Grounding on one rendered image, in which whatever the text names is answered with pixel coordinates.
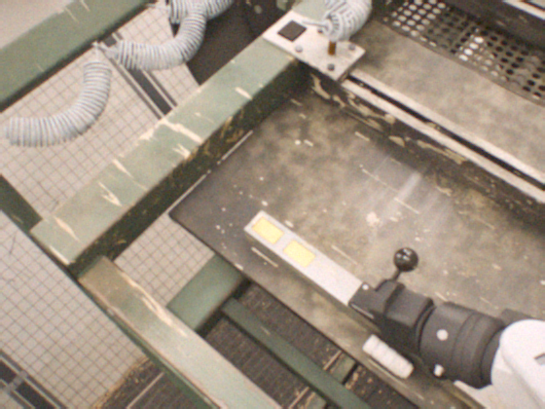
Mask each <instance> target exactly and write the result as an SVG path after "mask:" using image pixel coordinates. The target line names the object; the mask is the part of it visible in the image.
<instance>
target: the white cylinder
mask: <svg viewBox="0 0 545 409"><path fill-rule="evenodd" d="M363 351H365V352H366V353H368V354H369V355H371V356H372V357H373V358H375V359H376V360H377V361H379V362H380V363H381V364H382V365H384V366H385V367H387V369H389V370H391V371H392V372H393V373H394V374H396V375H397V376H400V378H401V379H403V378H404V379H406V378H407V377H408V375H409V374H410V373H411V371H412V370H413V368H414V367H413V366H412V365H413V364H412V363H410V362H408V361H409V360H408V359H406V358H405V357H404V356H402V354H400V353H397V352H396V351H395V350H393V349H391V348H389V347H388V346H387V344H386V343H385V342H384V341H381V340H380V339H378V338H377V337H376V336H374V335H372V336H371V338H370V339H369V341H368V342H366V344H365V345H364V347H363Z"/></svg>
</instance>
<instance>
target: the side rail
mask: <svg viewBox="0 0 545 409"><path fill-rule="evenodd" d="M79 282H80V283H81V284H82V285H83V286H84V287H85V288H86V289H87V290H89V291H90V292H91V293H92V294H93V295H94V300H95V301H96V303H98V304H99V305H100V306H101V307H102V308H103V309H104V310H105V311H106V312H108V313H109V314H110V315H111V316H112V317H113V318H114V319H115V320H116V321H117V322H119V323H120V324H121V325H122V326H123V327H124V328H125V329H126V330H127V331H129V332H130V333H131V334H132V336H133V337H134V338H135V339H137V340H139V341H140V342H141V343H142V344H143V345H144V346H145V347H146V348H147V349H148V350H149V351H150V352H151V353H152V354H154V355H155V356H156V357H157V358H159V359H160V360H161V361H162V362H163V363H164V365H165V366H166V367H167V368H168V369H170V370H172V371H173V372H174V373H175V374H176V375H177V376H178V377H179V378H181V380H182V381H183V382H184V383H185V384H186V385H188V386H189V387H191V388H192V389H193V390H194V391H195V392H196V393H197V394H198V396H199V397H201V398H203V399H204V400H205V401H206V402H207V403H208V404H209V405H210V406H212V407H213V409H284V408H283V407H281V406H280V405H279V404H278V403H277V402H276V401H275V400H273V399H272V398H271V397H270V396H268V395H267V394H266V393H265V392H264V391H263V390H261V389H260V387H258V386H256V385H255V384H254V383H253V382H252V381H251V380H250V379H248V378H247V377H246V376H245V375H244V374H243V373H241V372H240V371H239V370H238V369H237V368H235V367H234V366H233V365H232V364H231V363H230V362H229V361H228V360H227V359H226V358H224V357H223V356H221V355H220V354H219V353H218V352H216V351H215V350H214V349H213V348H212V347H211V346H210V345H209V344H208V343H206V342H205V341H204V340H203V339H202V338H201V337H200V336H199V335H198V334H196V333H195V332H194V330H193V329H192V328H190V327H188V326H187V325H186V324H185V323H183V322H182V321H181V320H180V319H179V318H178V317H177V316H176V315H175V314H174V313H173V312H170V311H169V310H168V309H167V308H166V307H164V306H163V305H162V304H161V302H160V301H158V300H157V299H156V298H155V297H154V296H153V295H150V294H149V293H148V292H147V291H146V290H145V289H144V288H143V287H142V286H141V285H140V284H139V283H137V282H136V281H135V280H134V279H133V278H130V277H129V276H128V274H127V273H125V272H124V271H123V270H122V269H121V268H120V267H118V266H117V265H116V264H115V263H114V262H113V261H111V260H110V259H109V258H108V257H107V256H105V255H104V256H102V258H101V259H100V260H99V261H98V262H97V263H96V264H95V265H94V266H93V267H92V268H91V269H90V270H89V271H88V272H87V273H86V274H85V275H83V276H82V277H81V278H79Z"/></svg>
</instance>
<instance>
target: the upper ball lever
mask: <svg viewBox="0 0 545 409"><path fill-rule="evenodd" d="M418 262H419V258H418V254H417V253H416V252H415V251H414V250H413V249H411V248H409V247H406V246H405V247H401V248H399V249H397V250H396V251H395V253H394V254H393V262H392V263H393V265H394V266H395V268H396V269H395V271H394V272H393V274H392V277H391V279H395V280H397V279H398V278H399V277H400V275H401V274H402V273H409V272H412V271H413V270H414V269H415V268H416V267H417V266H418Z"/></svg>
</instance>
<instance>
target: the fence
mask: <svg viewBox="0 0 545 409"><path fill-rule="evenodd" d="M262 217H263V218H265V219H266V220H267V221H269V222H270V223H272V224H273V225H274V226H275V227H276V229H278V230H279V231H281V232H283V233H284V234H283V235H282V236H281V237H280V238H279V239H278V240H277V241H276V242H275V245H273V244H272V243H270V242H269V241H267V240H266V239H264V238H263V237H262V236H260V235H259V234H258V233H257V232H255V231H253V230H252V228H253V227H254V226H255V225H256V224H257V223H258V221H259V220H260V219H261V218H262ZM243 232H244V239H245V240H247V241H248V242H250V243H251V244H252V245H254V246H255V247H256V248H258V249H259V250H261V251H262V252H263V253H265V254H266V255H267V256H269V257H270V258H271V259H272V260H273V261H274V262H275V263H276V264H277V265H279V266H281V267H283V268H284V269H285V270H287V271H288V272H289V273H291V274H292V275H293V276H294V277H295V278H296V279H298V280H299V281H301V282H304V283H305V284H306V285H308V286H309V288H311V289H312V290H313V291H315V292H316V293H317V294H319V295H320V296H321V297H323V298H325V299H326V300H327V301H328V302H330V303H331V304H332V305H334V306H335V307H336V308H338V309H339V310H340V311H342V312H343V313H345V314H346V315H347V316H349V317H350V318H352V319H353V320H354V321H356V322H357V323H358V324H359V325H360V326H361V327H364V328H365V329H367V330H368V331H369V332H371V333H372V334H373V335H374V336H376V337H377V338H378V339H380V340H381V341H384V342H385V343H386V341H385V340H384V338H383V336H382V334H381V332H380V330H379V328H378V327H376V326H375V325H374V324H373V323H372V322H370V321H369V320H367V319H366V318H365V317H363V316H362V315H360V314H359V313H357V312H356V311H355V310H353V309H352V308H351V307H349V306H348V305H347V301H348V300H349V298H350V297H352V296H353V294H354V293H355V292H356V290H357V289H358V288H359V286H360V284H361V283H362V281H361V280H359V279H357V278H356V277H354V276H353V275H351V274H350V273H349V272H347V271H346V270H345V269H344V268H343V267H341V266H340V265H337V264H336V263H334V262H333V261H331V260H330V259H329V258H328V257H327V256H325V255H324V254H323V253H321V252H320V251H318V250H317V249H314V248H313V247H311V246H310V244H308V243H307V242H305V241H304V240H302V239H301V238H299V237H298V236H297V235H295V234H294V233H293V232H291V231H289V230H288V229H286V228H285V227H284V226H282V225H281V224H279V223H278V222H277V221H276V220H275V219H273V218H272V217H271V216H269V215H268V214H266V213H264V212H263V211H260V212H259V213H258V215H257V216H256V217H255V218H254V219H253V220H252V221H251V222H250V223H249V224H248V225H247V226H246V227H245V228H244V229H243ZM292 240H294V241H295V242H297V243H298V244H300V245H301V246H302V247H304V248H305V249H308V250H309V251H310V252H311V253H312V254H314V255H315V257H314V259H313V260H312V261H311V262H310V265H309V266H307V267H306V268H305V267H304V266H301V265H300V264H298V263H297V262H296V261H294V260H293V259H292V258H291V257H290V256H288V255H287V254H286V253H284V252H283V249H285V248H286V247H287V246H288V245H289V244H290V243H291V241H292ZM397 353H399V352H397ZM400 354H401V355H402V356H404V357H405V358H406V359H408V360H409V361H410V362H411V363H412V364H413V365H414V366H416V367H417V368H418V369H420V370H421V371H422V372H424V373H425V374H426V375H428V376H429V378H431V379H433V380H435V381H436V382H437V383H439V384H440V385H441V386H442V387H443V388H445V389H446V390H449V391H450V392H452V393H453V394H454V395H455V396H456V397H457V398H459V399H460V400H461V401H463V402H464V403H467V404H468V406H470V407H471V408H472V409H512V408H511V407H510V406H509V405H507V404H505V403H503V402H502V401H501V399H499V397H498V396H497V394H496V390H495V388H494V387H492V386H489V387H487V388H483V389H481V390H476V389H472V388H470V387H468V386H466V385H464V384H463V383H461V382H459V381H456V382H455V383H453V382H452V381H450V380H449V379H448V380H438V379H434V378H433V377H432V376H431V375H430V374H429V371H428V368H427V366H425V365H424V364H423V362H422V360H421V359H420V358H418V357H417V356H416V355H415V354H413V353H400Z"/></svg>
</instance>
